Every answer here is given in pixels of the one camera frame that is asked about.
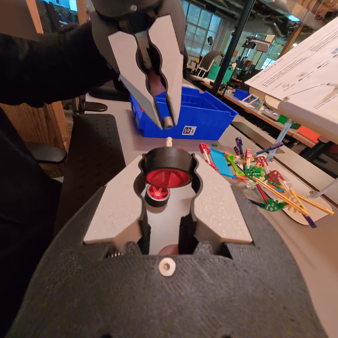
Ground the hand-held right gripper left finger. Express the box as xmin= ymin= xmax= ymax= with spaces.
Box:
xmin=83 ymin=154 xmax=151 ymax=255

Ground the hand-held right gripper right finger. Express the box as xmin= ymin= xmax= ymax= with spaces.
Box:
xmin=179 ymin=154 xmax=254 ymax=255

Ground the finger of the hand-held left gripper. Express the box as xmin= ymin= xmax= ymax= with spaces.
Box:
xmin=108 ymin=31 xmax=164 ymax=130
xmin=147 ymin=15 xmax=184 ymax=128

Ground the person's left forearm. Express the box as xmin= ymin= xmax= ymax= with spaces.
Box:
xmin=0 ymin=22 xmax=119 ymax=107

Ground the person's right hand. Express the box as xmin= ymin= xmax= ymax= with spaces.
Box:
xmin=158 ymin=244 xmax=180 ymax=256

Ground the tan curved board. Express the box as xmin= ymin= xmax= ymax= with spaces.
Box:
xmin=198 ymin=51 xmax=224 ymax=77

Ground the colourful construction toy model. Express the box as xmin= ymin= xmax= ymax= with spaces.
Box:
xmin=199 ymin=137 xmax=334 ymax=229

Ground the black perforated chair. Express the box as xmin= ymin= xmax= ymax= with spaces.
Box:
xmin=54 ymin=114 xmax=126 ymax=235

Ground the black pole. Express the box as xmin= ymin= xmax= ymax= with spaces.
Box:
xmin=211 ymin=0 xmax=256 ymax=97

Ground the black chair armrest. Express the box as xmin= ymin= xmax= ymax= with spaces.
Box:
xmin=25 ymin=142 xmax=67 ymax=163

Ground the person's black top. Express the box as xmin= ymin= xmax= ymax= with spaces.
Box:
xmin=0 ymin=106 xmax=64 ymax=336

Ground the white document stand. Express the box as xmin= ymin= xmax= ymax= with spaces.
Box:
xmin=264 ymin=83 xmax=338 ymax=226

